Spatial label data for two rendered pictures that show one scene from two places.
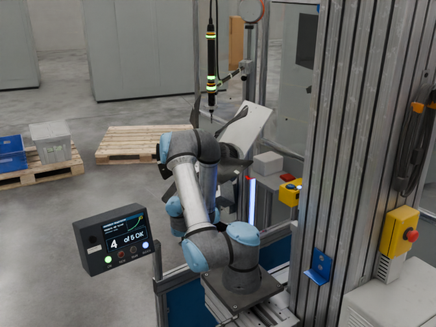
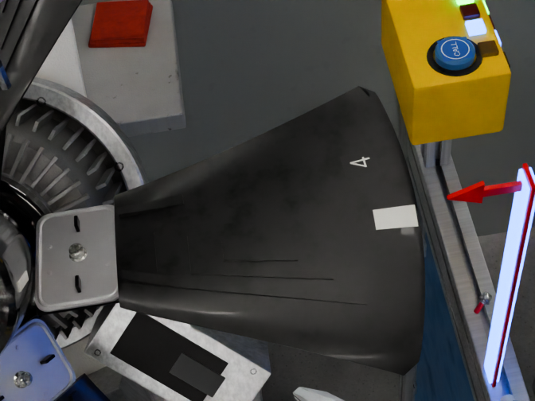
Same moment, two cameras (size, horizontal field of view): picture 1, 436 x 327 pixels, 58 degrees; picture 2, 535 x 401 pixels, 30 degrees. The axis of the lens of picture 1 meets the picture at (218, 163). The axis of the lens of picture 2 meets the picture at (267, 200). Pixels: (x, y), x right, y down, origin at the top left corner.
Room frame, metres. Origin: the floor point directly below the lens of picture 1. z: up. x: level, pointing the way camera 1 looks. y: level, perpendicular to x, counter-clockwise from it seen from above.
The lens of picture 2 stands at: (1.58, 0.32, 1.80)
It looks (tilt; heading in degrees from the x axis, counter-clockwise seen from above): 53 degrees down; 304
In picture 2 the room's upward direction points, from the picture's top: 8 degrees counter-clockwise
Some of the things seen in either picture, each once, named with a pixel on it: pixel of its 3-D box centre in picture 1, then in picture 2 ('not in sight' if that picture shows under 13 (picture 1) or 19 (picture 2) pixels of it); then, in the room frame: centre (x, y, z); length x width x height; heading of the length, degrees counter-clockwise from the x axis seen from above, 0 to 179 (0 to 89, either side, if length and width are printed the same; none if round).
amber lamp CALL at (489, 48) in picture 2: not in sight; (488, 48); (1.77, -0.40, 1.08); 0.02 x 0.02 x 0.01; 35
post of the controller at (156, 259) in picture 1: (157, 260); not in sight; (1.35, 0.26, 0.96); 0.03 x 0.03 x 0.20; 35
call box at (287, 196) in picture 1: (296, 193); (441, 60); (1.83, -0.41, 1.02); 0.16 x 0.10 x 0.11; 125
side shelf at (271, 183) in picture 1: (270, 176); (47, 77); (2.36, -0.35, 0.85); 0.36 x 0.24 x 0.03; 35
